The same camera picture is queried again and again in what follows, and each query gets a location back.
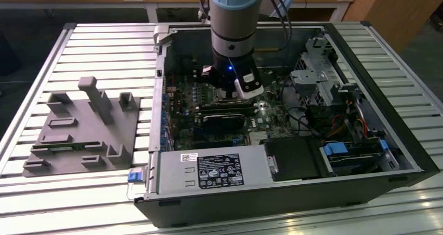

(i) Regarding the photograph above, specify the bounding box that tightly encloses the black RAM stick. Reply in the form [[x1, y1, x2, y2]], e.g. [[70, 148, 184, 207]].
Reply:
[[200, 102, 255, 110], [200, 107, 254, 115]]

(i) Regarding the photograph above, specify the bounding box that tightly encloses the black graphics card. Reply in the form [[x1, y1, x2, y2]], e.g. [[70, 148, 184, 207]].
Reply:
[[202, 113, 246, 131]]

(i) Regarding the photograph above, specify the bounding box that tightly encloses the green motherboard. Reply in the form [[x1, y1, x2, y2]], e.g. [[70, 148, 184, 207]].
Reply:
[[162, 68, 295, 151]]

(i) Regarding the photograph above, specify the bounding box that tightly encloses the silver heat sink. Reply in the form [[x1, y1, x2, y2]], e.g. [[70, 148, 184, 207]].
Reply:
[[248, 131, 270, 145]]

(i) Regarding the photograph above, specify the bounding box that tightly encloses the grey metal drive cage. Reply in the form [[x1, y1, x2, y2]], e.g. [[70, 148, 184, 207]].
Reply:
[[298, 36, 347, 106]]

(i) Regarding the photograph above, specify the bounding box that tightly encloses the black plastic shroud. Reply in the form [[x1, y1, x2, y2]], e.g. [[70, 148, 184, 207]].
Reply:
[[264, 137, 328, 182]]

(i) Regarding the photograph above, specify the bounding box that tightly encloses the grey power supply unit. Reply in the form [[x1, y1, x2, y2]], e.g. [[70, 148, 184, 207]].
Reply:
[[158, 145, 271, 194]]

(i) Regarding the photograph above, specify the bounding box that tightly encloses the blue disk carrier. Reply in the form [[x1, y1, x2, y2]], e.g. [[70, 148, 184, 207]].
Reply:
[[323, 141, 348, 157]]

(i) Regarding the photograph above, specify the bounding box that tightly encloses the grey parts rack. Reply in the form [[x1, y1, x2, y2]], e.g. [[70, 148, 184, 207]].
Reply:
[[22, 76, 142, 178]]

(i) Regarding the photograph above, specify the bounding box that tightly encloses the blue case latch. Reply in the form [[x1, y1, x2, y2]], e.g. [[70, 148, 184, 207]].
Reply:
[[127, 169, 143, 184]]

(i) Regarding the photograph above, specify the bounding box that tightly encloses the green RAM stick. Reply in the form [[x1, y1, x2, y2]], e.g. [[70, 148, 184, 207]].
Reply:
[[47, 143, 87, 151]]

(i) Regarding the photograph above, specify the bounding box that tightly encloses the black PC case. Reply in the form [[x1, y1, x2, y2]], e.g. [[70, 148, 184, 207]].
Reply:
[[134, 21, 441, 227]]

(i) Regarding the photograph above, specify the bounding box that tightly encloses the wooden cabinet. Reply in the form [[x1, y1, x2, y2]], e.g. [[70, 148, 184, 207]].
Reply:
[[352, 0, 443, 53]]

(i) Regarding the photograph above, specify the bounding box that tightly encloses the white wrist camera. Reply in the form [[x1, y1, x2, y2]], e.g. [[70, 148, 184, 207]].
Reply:
[[234, 73, 264, 100]]

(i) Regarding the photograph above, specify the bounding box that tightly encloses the grey case handle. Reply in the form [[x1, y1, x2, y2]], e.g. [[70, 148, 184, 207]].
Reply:
[[154, 25, 171, 46]]

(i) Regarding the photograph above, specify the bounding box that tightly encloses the black camera cable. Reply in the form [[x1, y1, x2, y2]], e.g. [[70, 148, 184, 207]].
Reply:
[[267, 0, 292, 52]]

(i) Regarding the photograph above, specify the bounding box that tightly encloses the red yellow wire bundle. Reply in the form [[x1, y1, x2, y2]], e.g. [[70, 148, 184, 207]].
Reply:
[[328, 115, 367, 140]]

